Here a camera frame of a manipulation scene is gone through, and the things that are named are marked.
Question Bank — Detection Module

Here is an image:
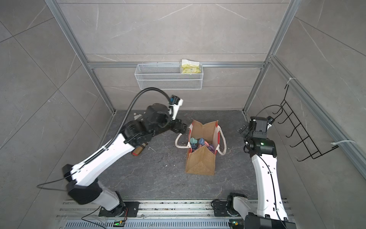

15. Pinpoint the green hourglass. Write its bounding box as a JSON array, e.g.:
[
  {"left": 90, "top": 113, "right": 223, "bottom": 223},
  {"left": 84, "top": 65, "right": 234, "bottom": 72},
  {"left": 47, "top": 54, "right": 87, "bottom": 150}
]
[{"left": 190, "top": 137, "right": 198, "bottom": 145}]

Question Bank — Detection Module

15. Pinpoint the purple hourglass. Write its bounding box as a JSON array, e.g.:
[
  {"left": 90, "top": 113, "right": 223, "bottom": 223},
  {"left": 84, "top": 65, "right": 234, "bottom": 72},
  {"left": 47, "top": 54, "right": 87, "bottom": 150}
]
[{"left": 207, "top": 144, "right": 215, "bottom": 153}]

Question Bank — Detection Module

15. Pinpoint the blue hourglass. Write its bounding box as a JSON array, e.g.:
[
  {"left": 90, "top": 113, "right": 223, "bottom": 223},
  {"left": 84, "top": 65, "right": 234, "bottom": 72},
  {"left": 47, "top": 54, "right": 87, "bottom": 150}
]
[{"left": 198, "top": 138, "right": 205, "bottom": 146}]

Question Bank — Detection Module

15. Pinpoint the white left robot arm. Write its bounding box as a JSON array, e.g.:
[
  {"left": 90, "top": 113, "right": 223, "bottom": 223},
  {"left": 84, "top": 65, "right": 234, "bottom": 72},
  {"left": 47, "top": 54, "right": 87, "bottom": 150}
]
[{"left": 63, "top": 100, "right": 187, "bottom": 211}]

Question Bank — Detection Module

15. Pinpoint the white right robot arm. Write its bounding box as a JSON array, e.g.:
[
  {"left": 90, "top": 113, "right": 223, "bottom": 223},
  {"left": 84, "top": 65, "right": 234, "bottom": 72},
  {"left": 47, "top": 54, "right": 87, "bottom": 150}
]
[{"left": 226, "top": 116, "right": 296, "bottom": 229}]

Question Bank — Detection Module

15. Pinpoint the white fluffy plush toy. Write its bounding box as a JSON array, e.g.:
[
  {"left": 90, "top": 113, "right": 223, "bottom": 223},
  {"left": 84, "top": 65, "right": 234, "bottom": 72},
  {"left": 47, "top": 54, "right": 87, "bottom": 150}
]
[{"left": 134, "top": 113, "right": 142, "bottom": 120}]

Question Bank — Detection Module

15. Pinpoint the plaid fabric pouch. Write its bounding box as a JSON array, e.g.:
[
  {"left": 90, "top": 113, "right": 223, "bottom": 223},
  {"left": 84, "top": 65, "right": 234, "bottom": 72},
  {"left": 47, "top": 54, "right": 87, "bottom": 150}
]
[{"left": 131, "top": 142, "right": 149, "bottom": 156}]

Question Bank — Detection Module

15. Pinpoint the yellow wipes packet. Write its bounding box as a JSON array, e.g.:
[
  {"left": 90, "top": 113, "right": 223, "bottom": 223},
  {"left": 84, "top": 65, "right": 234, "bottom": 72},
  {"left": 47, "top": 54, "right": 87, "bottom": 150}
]
[{"left": 180, "top": 59, "right": 202, "bottom": 74}]

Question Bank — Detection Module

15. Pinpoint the white wire wall basket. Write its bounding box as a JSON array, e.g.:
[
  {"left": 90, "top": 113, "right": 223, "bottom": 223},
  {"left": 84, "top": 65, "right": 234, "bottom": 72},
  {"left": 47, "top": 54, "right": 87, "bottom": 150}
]
[{"left": 134, "top": 64, "right": 204, "bottom": 90}]

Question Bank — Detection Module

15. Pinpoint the black wire hook rack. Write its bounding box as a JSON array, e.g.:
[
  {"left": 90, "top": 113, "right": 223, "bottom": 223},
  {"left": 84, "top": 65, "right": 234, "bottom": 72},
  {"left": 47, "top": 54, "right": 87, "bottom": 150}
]
[{"left": 272, "top": 85, "right": 339, "bottom": 162}]

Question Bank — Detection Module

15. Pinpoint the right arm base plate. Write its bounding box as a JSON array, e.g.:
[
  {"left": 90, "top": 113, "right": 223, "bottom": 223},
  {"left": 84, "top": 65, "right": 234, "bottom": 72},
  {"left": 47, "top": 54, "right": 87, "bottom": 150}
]
[{"left": 211, "top": 199, "right": 242, "bottom": 217}]

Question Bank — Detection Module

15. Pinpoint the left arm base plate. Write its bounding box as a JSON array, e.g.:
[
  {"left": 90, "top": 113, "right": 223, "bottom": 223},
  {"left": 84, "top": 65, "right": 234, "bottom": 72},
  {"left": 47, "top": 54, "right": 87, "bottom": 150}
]
[{"left": 98, "top": 201, "right": 140, "bottom": 218}]

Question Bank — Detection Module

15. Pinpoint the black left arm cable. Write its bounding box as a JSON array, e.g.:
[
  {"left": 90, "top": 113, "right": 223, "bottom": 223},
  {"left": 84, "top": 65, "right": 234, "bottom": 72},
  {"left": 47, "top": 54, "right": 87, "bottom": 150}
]
[{"left": 36, "top": 87, "right": 172, "bottom": 229}]

